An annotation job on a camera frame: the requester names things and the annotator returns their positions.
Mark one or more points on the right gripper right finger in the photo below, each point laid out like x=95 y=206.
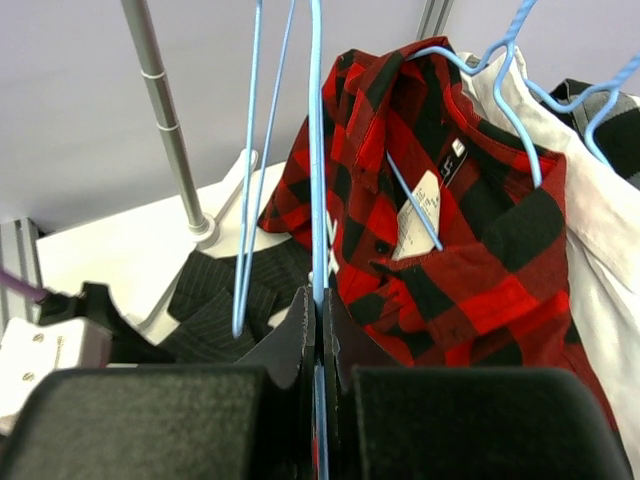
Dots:
x=387 y=421

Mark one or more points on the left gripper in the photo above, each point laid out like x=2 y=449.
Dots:
x=94 y=303

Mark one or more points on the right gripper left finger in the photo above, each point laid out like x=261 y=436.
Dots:
x=247 y=420

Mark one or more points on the red black plaid shirt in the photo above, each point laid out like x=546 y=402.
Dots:
x=439 y=244

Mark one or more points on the white shirt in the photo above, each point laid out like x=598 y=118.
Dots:
x=603 y=254

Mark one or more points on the grey black checked shirt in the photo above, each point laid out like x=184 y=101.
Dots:
x=617 y=135

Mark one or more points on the metal clothes rack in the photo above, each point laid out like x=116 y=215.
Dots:
x=152 y=69

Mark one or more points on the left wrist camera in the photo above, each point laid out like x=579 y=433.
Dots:
x=30 y=352

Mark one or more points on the aluminium rail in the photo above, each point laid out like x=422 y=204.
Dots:
x=19 y=256

